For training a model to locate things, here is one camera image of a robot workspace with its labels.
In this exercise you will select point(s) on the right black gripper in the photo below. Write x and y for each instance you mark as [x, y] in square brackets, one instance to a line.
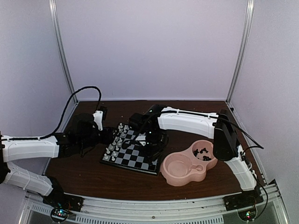
[152, 155]

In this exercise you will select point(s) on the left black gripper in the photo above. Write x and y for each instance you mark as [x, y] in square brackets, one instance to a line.
[108, 137]

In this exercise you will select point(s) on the black and white chessboard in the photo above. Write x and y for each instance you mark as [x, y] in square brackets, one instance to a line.
[129, 156]

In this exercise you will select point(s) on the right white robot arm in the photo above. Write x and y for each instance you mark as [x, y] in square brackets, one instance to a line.
[218, 130]

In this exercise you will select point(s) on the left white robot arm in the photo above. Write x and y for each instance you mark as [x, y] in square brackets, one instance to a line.
[17, 148]

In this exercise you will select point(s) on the pile of black chess pieces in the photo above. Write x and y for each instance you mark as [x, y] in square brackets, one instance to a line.
[202, 154]

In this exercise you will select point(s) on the white bishop piece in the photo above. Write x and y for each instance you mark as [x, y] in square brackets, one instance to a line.
[110, 147]

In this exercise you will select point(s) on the pink double pet bowl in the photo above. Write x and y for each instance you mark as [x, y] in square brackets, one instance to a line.
[183, 167]

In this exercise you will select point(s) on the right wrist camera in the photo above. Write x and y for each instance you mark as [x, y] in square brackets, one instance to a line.
[141, 140]

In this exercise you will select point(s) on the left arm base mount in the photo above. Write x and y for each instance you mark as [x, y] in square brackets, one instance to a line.
[65, 202]

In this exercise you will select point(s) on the front aluminium rail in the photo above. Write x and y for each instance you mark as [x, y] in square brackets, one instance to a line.
[209, 210]

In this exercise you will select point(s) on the left aluminium frame post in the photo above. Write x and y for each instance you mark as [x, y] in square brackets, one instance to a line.
[59, 40]

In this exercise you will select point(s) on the aluminium frame post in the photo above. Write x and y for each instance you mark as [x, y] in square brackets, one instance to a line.
[59, 40]
[244, 41]

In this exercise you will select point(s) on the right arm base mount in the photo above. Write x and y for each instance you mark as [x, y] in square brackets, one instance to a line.
[242, 200]

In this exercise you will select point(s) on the right aluminium frame post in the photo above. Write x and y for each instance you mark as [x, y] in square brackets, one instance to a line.
[244, 41]

